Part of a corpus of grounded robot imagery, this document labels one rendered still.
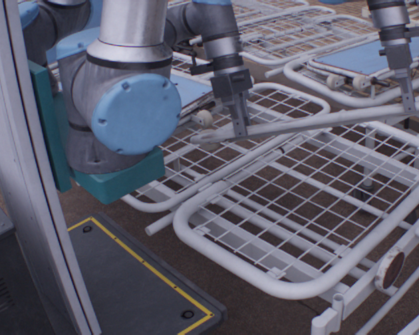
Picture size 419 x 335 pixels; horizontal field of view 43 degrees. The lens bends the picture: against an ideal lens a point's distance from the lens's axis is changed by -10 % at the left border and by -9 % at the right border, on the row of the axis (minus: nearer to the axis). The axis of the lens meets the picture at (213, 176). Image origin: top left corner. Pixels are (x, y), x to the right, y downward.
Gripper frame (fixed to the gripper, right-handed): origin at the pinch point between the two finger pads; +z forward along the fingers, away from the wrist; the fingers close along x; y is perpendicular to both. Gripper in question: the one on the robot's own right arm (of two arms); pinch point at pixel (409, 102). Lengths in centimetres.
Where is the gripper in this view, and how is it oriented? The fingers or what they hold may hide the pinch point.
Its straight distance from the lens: 127.9
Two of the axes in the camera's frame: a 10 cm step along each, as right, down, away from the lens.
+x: -4.1, 2.7, -8.7
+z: 2.3, 9.5, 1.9
